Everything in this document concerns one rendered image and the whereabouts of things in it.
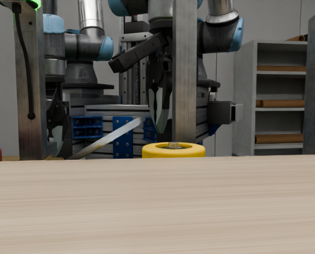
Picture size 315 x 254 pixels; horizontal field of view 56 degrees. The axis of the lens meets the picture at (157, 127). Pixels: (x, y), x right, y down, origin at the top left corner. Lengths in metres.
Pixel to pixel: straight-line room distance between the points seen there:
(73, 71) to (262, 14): 2.73
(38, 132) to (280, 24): 3.47
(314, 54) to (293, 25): 3.27
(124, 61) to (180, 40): 0.11
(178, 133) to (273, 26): 3.30
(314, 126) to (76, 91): 0.95
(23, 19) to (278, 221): 0.45
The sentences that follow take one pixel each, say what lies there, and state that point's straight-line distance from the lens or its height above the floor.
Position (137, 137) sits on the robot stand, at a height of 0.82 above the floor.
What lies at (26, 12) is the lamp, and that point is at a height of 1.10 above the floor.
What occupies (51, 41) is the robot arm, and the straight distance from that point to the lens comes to 0.80.
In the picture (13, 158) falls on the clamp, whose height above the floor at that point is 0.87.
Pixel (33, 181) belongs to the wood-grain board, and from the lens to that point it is 0.26.
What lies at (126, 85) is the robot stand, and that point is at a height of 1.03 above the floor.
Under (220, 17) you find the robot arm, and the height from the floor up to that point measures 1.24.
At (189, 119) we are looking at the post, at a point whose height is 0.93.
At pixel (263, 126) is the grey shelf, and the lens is 3.60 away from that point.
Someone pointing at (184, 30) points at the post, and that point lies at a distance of 0.50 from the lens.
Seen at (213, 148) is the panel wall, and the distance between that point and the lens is 3.39.
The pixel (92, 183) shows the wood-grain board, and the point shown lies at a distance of 0.24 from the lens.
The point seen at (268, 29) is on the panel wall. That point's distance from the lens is 3.70.
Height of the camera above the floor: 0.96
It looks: 5 degrees down
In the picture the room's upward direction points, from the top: straight up
